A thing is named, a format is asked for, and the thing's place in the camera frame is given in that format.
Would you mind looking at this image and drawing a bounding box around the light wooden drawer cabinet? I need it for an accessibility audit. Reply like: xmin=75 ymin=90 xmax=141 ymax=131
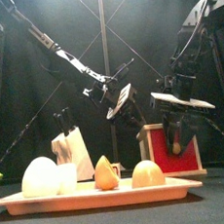
xmin=134 ymin=118 xmax=208 ymax=182

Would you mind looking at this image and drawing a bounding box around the small wooden toy block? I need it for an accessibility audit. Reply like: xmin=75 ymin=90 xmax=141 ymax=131
xmin=110 ymin=161 xmax=127 ymax=180

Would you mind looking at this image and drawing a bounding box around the brown toy egg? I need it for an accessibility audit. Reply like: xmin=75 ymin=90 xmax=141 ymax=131
xmin=128 ymin=158 xmax=168 ymax=190

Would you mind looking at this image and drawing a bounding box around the orange toy fruit wedge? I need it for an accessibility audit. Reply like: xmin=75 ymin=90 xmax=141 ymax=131
xmin=92 ymin=154 xmax=122 ymax=192

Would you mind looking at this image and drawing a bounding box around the light wooden knife block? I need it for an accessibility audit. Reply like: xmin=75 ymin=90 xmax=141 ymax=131
xmin=49 ymin=124 xmax=96 ymax=184

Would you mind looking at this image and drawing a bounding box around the small white cup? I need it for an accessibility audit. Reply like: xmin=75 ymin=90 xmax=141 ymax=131
xmin=56 ymin=162 xmax=80 ymax=196

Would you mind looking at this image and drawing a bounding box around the pale rectangular plastic tray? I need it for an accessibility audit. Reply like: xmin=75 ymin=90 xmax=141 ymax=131
xmin=0 ymin=169 xmax=205 ymax=219

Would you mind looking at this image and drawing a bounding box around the large white toy egg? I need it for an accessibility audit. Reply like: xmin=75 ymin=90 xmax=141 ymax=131
xmin=19 ymin=154 xmax=63 ymax=200

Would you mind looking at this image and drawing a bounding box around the thin diagonal frame wire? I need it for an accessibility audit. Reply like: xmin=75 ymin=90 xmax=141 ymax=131
xmin=0 ymin=0 xmax=156 ymax=170
xmin=70 ymin=0 xmax=165 ymax=87

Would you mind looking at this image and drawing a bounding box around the black handled toy knife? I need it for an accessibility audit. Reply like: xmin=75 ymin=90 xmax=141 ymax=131
xmin=53 ymin=112 xmax=63 ymax=132
xmin=58 ymin=110 xmax=70 ymax=138

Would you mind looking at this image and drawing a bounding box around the vertical metal frame pole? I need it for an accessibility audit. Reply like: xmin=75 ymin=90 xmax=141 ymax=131
xmin=96 ymin=0 xmax=121 ymax=165

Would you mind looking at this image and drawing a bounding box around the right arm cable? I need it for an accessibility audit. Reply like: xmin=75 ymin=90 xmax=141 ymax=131
xmin=166 ymin=0 xmax=224 ymax=66

